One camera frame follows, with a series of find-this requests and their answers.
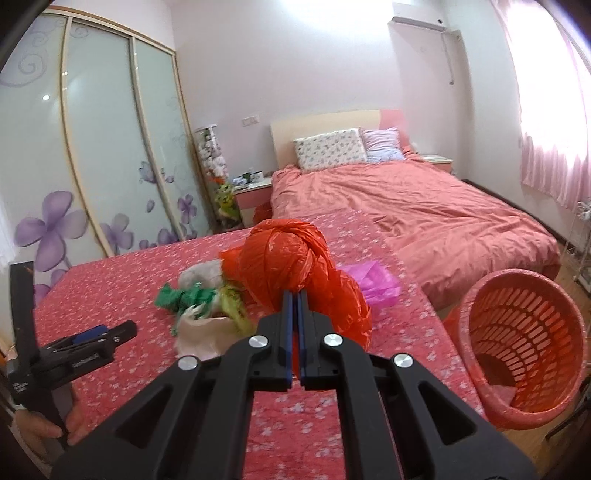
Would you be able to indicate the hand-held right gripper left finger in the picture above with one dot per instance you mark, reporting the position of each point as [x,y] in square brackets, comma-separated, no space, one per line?
[289,332]

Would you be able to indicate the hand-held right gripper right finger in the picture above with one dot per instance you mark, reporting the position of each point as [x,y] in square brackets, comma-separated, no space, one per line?
[302,332]

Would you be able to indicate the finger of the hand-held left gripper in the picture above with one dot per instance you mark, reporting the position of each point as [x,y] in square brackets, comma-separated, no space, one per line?
[123,332]
[92,333]

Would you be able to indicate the orange plastic bag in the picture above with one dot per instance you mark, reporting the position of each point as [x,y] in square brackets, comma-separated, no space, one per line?
[286,258]

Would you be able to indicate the translucent white plastic bag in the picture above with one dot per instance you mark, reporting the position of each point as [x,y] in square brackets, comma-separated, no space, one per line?
[207,337]

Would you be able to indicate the pink plastic bag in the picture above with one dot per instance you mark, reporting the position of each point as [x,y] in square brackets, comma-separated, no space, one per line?
[376,286]

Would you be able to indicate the red plastic laundry basket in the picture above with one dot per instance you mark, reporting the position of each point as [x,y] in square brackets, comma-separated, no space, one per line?
[521,332]

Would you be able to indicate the person's left hand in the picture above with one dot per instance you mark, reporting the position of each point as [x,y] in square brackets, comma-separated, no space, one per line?
[44,427]

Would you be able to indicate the yellow-green plastic bag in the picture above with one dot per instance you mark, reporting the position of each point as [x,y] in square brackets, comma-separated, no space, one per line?
[233,307]

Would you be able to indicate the green plastic bag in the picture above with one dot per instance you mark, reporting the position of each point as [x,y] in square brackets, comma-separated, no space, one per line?
[178,300]

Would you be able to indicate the crumpled grey plastic bag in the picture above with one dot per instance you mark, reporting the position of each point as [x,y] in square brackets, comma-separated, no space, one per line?
[198,273]

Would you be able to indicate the pink and white nightstand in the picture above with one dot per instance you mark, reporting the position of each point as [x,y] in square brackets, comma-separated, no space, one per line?
[251,196]
[438,161]

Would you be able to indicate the bed with salmon duvet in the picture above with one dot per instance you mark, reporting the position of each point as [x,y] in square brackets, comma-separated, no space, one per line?
[415,212]

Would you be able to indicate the clear tube of plush toys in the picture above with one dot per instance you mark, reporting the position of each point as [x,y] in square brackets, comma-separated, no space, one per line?
[213,166]

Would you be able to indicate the floral white pillow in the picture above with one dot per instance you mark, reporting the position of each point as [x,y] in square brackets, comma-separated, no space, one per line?
[330,150]

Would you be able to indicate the sliding-door wardrobe with purple flowers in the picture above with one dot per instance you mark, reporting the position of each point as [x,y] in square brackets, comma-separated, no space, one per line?
[106,138]

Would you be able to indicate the pink striped pillow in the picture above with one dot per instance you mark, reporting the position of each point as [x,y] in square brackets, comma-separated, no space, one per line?
[383,144]

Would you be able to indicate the beige and pink headboard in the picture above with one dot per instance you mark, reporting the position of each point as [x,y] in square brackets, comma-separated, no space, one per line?
[318,121]

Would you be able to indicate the white pipe cover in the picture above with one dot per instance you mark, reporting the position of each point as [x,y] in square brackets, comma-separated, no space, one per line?
[451,55]

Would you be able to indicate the pink curtain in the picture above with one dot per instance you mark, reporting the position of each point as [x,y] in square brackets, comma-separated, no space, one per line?
[549,115]

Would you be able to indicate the white air conditioner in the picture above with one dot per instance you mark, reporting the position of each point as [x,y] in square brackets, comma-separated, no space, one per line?
[418,18]

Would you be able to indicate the white wall outlet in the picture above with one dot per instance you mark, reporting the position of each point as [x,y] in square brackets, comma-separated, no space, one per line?
[250,121]

